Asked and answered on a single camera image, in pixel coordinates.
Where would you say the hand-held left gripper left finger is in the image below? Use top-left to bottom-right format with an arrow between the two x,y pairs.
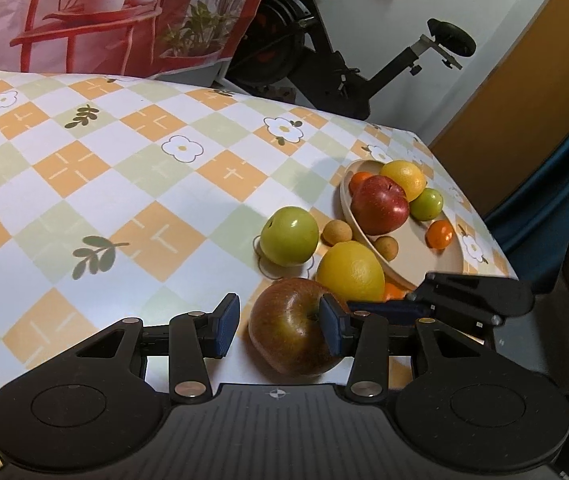
72,292 -> 241,403

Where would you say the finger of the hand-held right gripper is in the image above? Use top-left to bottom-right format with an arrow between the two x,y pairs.
347,285 -> 432,323

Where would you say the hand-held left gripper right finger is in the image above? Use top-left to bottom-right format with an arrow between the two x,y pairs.
318,294 -> 490,404

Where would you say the orange tangerine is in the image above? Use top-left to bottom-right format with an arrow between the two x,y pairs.
351,171 -> 374,196
424,220 -> 456,250
381,281 -> 412,302

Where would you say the brownish red apple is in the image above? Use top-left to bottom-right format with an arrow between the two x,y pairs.
248,277 -> 352,378

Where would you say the beige plate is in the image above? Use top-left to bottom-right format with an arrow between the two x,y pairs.
339,158 -> 465,293

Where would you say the yellow lemon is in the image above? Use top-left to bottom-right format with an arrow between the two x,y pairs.
379,160 -> 427,202
315,241 -> 386,303

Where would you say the small tan longan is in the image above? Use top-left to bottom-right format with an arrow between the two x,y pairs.
374,236 -> 399,262
321,219 -> 352,247

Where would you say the green round fruit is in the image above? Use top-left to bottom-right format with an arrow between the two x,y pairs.
409,187 -> 444,222
259,206 -> 320,267

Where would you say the teal curtain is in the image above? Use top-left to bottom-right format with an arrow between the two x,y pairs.
481,105 -> 569,291

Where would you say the checked floral tablecloth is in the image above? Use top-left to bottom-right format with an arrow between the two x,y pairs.
0,69 -> 520,476

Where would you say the wooden door panel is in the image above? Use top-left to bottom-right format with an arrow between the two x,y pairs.
429,0 -> 569,216

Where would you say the black exercise bike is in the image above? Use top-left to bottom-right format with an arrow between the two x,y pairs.
224,0 -> 477,121

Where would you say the printed pink wall backdrop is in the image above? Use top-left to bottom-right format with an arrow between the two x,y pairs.
0,0 -> 285,81

